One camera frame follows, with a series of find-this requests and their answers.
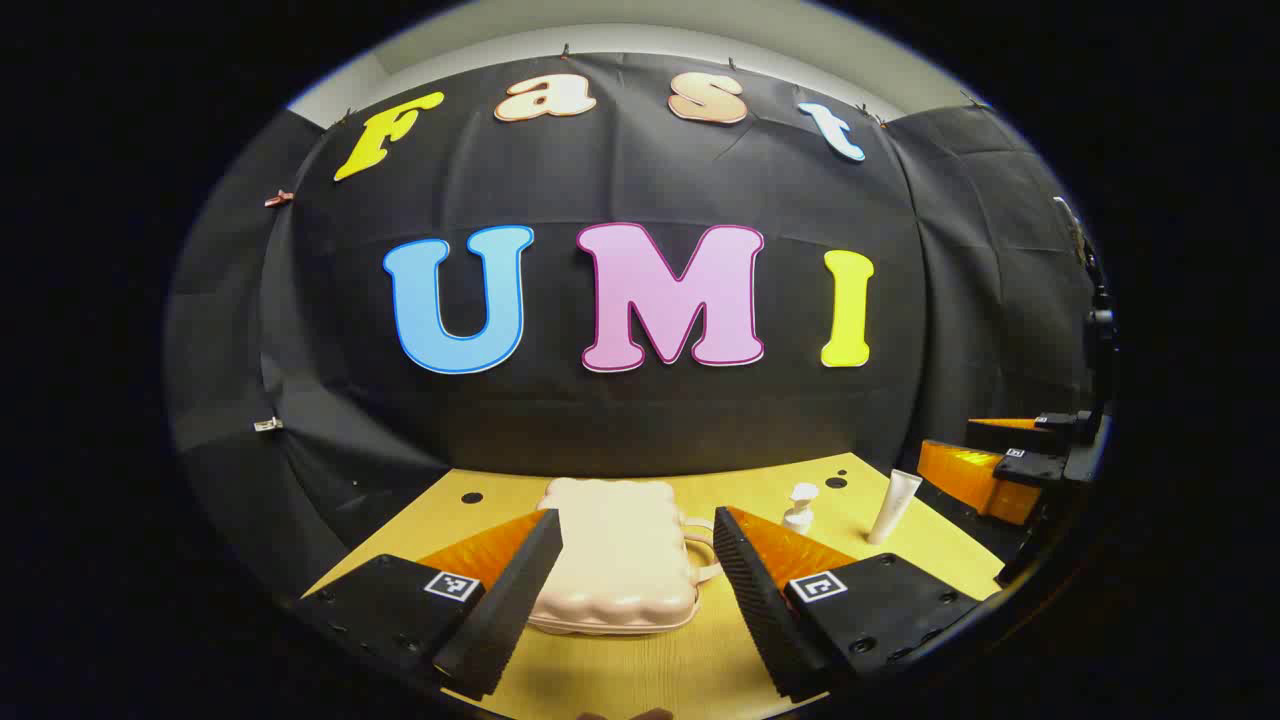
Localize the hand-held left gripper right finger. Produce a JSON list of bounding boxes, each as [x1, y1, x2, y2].
[[712, 506, 988, 704]]

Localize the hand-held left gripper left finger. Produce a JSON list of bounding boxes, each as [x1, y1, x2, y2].
[[295, 508, 564, 701]]

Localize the white squeeze tube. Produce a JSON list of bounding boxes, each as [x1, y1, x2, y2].
[[866, 469, 924, 546]]

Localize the white pump bottle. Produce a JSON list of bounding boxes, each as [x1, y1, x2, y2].
[[782, 483, 821, 533]]

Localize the pink suitcase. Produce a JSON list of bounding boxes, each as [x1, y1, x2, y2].
[[526, 477, 723, 637]]

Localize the black backdrop cloth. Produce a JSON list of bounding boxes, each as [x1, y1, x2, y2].
[[165, 50, 1101, 601]]

